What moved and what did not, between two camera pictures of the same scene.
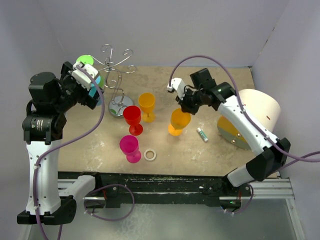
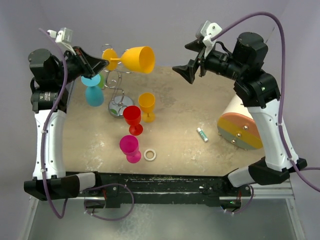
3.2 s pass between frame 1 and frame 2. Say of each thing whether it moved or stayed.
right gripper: moved
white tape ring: stayed
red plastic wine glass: stayed
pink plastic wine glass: stayed
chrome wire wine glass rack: stayed
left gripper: moved
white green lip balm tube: stayed
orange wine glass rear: stayed
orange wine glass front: moved
